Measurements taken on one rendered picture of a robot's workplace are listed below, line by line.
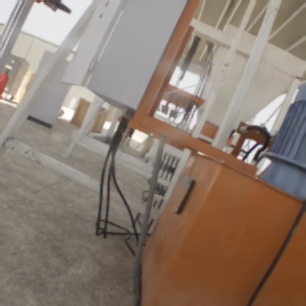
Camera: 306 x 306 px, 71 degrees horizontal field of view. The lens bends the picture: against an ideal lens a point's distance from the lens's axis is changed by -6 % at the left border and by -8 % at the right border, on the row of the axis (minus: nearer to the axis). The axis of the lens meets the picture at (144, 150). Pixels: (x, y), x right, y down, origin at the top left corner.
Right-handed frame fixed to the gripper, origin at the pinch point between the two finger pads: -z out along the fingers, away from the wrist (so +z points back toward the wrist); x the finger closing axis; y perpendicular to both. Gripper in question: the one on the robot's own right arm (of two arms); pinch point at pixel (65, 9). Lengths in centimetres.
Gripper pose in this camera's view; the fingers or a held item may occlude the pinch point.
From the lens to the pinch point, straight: 125.8
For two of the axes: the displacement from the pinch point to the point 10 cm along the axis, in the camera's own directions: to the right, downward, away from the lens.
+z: -7.6, -3.1, -5.7
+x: -5.0, -2.9, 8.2
